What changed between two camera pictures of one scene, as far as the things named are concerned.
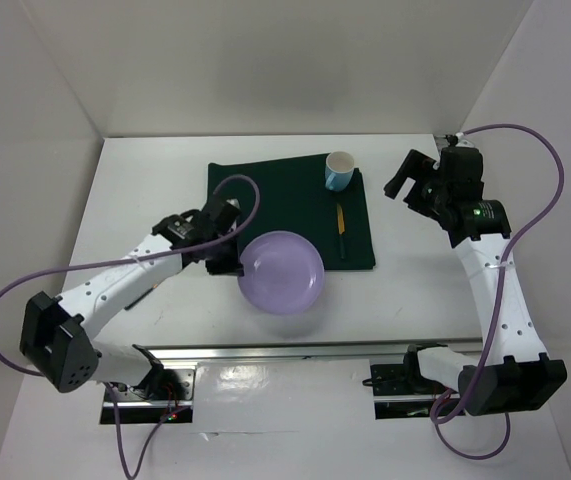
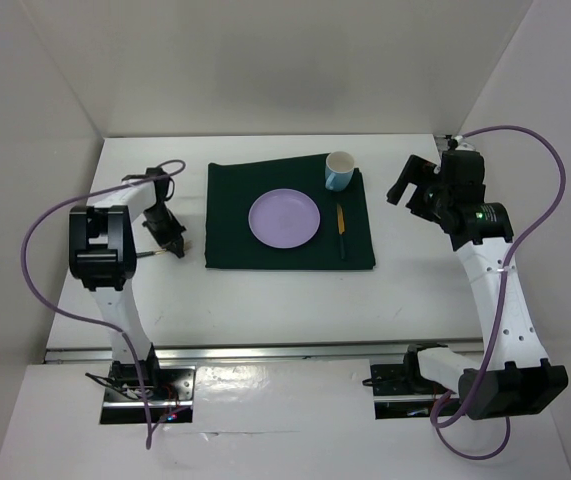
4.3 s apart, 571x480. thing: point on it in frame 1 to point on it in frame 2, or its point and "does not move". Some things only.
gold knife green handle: x=341 y=228 does not move
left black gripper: x=230 y=266 to x=172 y=237
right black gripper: x=415 y=165 does not move
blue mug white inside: x=339 y=166 does not move
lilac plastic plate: x=283 y=272 to x=284 y=218
